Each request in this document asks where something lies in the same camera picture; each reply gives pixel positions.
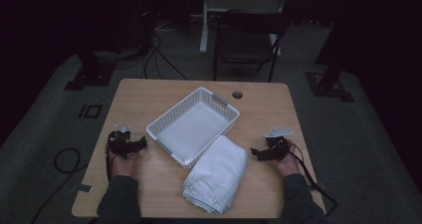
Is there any black floor cables bundle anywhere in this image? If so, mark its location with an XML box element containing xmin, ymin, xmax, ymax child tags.
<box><xmin>140</xmin><ymin>31</ymin><xmax>189</xmax><ymax>82</ymax></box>

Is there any black stand base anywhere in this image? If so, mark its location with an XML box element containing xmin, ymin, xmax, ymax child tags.
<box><xmin>305</xmin><ymin>18</ymin><xmax>355</xmax><ymax>104</ymax></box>
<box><xmin>63</xmin><ymin>49</ymin><xmax>117</xmax><ymax>92</ymax></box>

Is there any black folding chair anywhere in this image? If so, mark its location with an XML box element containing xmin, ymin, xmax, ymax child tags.
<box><xmin>212</xmin><ymin>10</ymin><xmax>292</xmax><ymax>84</ymax></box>

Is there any black looped floor cable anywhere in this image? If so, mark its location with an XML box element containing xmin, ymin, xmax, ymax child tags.
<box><xmin>30</xmin><ymin>146</ymin><xmax>90</xmax><ymax>224</ymax></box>

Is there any white cloth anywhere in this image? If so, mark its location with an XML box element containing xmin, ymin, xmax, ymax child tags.
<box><xmin>181</xmin><ymin>134</ymin><xmax>249</xmax><ymax>215</ymax></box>

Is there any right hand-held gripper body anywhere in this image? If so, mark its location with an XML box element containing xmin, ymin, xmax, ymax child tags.
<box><xmin>264</xmin><ymin>126</ymin><xmax>295</xmax><ymax>162</ymax></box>

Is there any person's right hand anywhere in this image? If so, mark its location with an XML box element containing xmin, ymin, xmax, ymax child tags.
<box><xmin>276</xmin><ymin>138</ymin><xmax>302</xmax><ymax>178</ymax></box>

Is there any hand-held gripper cable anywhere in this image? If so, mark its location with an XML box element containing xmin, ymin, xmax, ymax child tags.
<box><xmin>105</xmin><ymin>139</ymin><xmax>116</xmax><ymax>182</ymax></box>
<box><xmin>284</xmin><ymin>141</ymin><xmax>339</xmax><ymax>218</ymax></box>

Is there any left hand-held gripper cable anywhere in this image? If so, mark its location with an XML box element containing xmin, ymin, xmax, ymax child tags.
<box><xmin>105</xmin><ymin>139</ymin><xmax>116</xmax><ymax>182</ymax></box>

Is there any person's left hand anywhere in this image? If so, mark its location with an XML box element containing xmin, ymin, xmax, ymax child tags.
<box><xmin>107</xmin><ymin>148</ymin><xmax>141</xmax><ymax>180</ymax></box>

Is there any white plastic basket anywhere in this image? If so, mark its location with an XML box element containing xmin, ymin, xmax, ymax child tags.
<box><xmin>145</xmin><ymin>86</ymin><xmax>241</xmax><ymax>170</ymax></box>

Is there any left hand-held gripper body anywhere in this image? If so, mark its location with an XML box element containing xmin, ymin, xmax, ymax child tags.
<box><xmin>107</xmin><ymin>123</ymin><xmax>141</xmax><ymax>160</ymax></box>

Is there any right hand-held gripper cable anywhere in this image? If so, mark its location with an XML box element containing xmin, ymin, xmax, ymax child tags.
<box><xmin>284</xmin><ymin>141</ymin><xmax>339</xmax><ymax>218</ymax></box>

